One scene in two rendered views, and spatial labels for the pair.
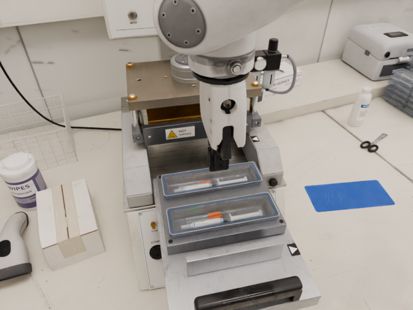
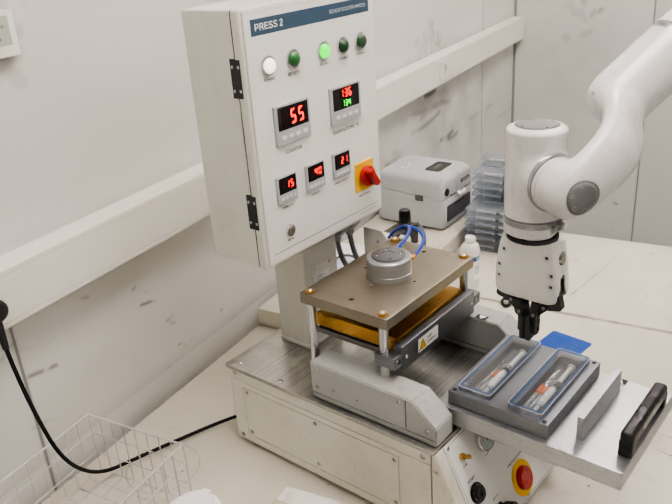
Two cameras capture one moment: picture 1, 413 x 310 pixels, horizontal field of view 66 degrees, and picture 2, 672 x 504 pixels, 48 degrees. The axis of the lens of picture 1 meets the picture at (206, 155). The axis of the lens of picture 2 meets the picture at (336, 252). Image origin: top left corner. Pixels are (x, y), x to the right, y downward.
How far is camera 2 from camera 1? 0.89 m
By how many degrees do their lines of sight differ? 35
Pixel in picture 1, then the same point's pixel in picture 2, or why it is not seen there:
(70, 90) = (80, 406)
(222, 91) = (558, 246)
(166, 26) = (573, 203)
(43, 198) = not seen: outside the picture
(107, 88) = (128, 378)
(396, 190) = (578, 331)
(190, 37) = (588, 205)
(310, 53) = not seen: hidden behind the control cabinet
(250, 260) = (608, 401)
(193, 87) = (415, 282)
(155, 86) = (380, 296)
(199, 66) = (539, 232)
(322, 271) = not seen: hidden behind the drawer
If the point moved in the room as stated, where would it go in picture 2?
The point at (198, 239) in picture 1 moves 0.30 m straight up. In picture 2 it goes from (560, 408) to (573, 220)
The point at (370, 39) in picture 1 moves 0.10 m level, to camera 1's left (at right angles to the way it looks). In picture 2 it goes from (415, 180) to (391, 188)
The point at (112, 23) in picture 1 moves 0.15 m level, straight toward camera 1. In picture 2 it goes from (272, 248) to (347, 265)
